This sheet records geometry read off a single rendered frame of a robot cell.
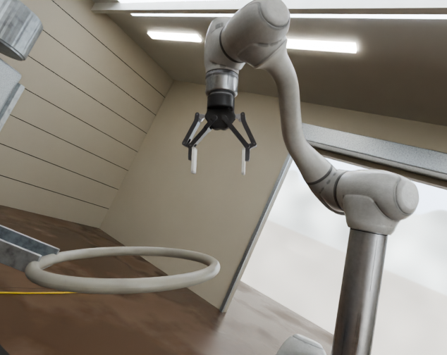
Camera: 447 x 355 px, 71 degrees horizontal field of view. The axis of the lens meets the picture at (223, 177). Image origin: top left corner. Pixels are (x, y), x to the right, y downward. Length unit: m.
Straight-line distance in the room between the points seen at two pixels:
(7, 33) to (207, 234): 5.27
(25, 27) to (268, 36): 0.67
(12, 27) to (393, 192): 1.08
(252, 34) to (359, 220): 0.55
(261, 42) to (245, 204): 5.10
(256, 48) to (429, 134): 4.97
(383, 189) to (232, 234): 4.94
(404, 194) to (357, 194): 0.11
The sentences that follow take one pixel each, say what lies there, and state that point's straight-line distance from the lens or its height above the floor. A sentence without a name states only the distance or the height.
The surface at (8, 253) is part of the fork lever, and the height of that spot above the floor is 1.13.
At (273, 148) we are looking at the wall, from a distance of 5.92.
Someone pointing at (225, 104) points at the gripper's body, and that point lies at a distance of 0.84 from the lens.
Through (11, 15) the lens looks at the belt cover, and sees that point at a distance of 1.07.
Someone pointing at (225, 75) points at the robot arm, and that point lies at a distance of 0.86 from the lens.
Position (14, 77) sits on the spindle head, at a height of 1.55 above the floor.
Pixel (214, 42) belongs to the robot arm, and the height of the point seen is 1.82.
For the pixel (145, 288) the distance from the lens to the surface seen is 0.69.
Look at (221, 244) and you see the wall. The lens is 5.80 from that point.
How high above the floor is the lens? 1.43
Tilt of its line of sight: 7 degrees up
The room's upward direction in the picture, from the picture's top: 25 degrees clockwise
